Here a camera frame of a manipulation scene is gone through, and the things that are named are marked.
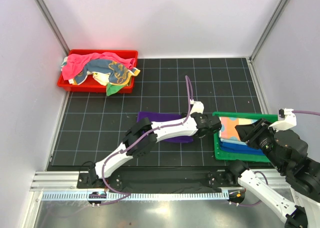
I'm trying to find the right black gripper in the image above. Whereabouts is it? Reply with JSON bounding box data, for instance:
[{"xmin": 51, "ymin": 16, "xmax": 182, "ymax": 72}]
[{"xmin": 234, "ymin": 116, "xmax": 287, "ymax": 172}]

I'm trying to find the pastel patterned towel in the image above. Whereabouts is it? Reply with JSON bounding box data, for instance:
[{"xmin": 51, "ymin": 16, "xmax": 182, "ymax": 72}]
[{"xmin": 218, "ymin": 117, "xmax": 257, "ymax": 146}]

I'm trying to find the blue towel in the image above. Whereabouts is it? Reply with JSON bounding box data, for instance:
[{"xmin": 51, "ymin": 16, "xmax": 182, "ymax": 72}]
[{"xmin": 219, "ymin": 142, "xmax": 264, "ymax": 156}]

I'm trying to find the purple towel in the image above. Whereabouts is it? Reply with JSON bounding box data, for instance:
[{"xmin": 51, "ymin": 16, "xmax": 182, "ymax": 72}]
[{"xmin": 136, "ymin": 111, "xmax": 194, "ymax": 143}]

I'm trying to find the pink towel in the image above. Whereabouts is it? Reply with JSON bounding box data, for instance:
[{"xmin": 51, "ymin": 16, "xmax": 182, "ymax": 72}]
[{"xmin": 61, "ymin": 52, "xmax": 136, "ymax": 80}]

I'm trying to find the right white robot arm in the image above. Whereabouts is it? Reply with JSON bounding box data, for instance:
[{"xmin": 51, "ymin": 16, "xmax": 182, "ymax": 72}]
[{"xmin": 225, "ymin": 119, "xmax": 320, "ymax": 228}]

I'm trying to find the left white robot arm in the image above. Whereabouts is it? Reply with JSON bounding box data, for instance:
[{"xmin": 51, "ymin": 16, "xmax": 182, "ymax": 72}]
[{"xmin": 88, "ymin": 112, "xmax": 222, "ymax": 188}]

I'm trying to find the green plastic bin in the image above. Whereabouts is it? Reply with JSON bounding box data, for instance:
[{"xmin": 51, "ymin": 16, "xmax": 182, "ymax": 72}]
[{"xmin": 213, "ymin": 112, "xmax": 278, "ymax": 163}]

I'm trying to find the yellow patterned towel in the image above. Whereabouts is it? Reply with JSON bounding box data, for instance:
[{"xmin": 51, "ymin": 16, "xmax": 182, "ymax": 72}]
[{"xmin": 69, "ymin": 59, "xmax": 140, "ymax": 86}]

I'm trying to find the green towel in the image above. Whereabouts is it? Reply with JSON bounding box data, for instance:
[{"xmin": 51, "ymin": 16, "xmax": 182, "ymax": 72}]
[{"xmin": 106, "ymin": 83, "xmax": 124, "ymax": 96}]

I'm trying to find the black grid mat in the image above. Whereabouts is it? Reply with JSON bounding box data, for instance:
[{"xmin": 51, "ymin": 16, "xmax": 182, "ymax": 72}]
[{"xmin": 47, "ymin": 58, "xmax": 264, "ymax": 171}]

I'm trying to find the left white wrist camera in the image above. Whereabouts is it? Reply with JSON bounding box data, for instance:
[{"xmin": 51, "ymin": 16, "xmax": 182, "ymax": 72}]
[{"xmin": 190, "ymin": 100, "xmax": 204, "ymax": 114}]

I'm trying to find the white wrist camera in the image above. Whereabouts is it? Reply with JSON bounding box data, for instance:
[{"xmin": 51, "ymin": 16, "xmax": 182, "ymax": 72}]
[
  {"xmin": 268, "ymin": 108, "xmax": 297, "ymax": 132},
  {"xmin": 190, "ymin": 100, "xmax": 204, "ymax": 114}
]

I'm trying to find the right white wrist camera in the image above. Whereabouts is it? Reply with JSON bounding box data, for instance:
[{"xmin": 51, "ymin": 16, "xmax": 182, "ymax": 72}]
[{"xmin": 268, "ymin": 108, "xmax": 297, "ymax": 132}]

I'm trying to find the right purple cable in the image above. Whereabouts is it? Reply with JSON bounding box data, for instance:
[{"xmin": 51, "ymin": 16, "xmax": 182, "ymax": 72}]
[{"xmin": 234, "ymin": 109, "xmax": 320, "ymax": 208}]

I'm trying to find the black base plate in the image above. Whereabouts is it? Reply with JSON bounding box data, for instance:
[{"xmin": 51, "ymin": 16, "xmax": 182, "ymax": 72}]
[{"xmin": 76, "ymin": 167, "xmax": 256, "ymax": 194}]

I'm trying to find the perforated cable duct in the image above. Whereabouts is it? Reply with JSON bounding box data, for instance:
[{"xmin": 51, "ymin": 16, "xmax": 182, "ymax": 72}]
[{"xmin": 41, "ymin": 191, "xmax": 229, "ymax": 202}]

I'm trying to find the right aluminium frame post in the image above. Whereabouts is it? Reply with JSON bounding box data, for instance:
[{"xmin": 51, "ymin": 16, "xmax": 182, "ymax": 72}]
[{"xmin": 249, "ymin": 0, "xmax": 298, "ymax": 61}]

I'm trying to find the aluminium frame post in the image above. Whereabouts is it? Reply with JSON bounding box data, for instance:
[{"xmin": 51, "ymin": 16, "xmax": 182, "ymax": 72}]
[
  {"xmin": 35, "ymin": 0, "xmax": 70, "ymax": 54},
  {"xmin": 249, "ymin": 0, "xmax": 298, "ymax": 61}
]

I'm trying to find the aluminium front rail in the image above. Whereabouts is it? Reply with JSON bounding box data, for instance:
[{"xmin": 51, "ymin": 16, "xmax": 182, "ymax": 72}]
[{"xmin": 30, "ymin": 169, "xmax": 290, "ymax": 191}]

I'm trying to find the left aluminium frame post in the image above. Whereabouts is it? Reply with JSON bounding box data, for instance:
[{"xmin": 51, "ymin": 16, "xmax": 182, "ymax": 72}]
[{"xmin": 35, "ymin": 0, "xmax": 70, "ymax": 54}]

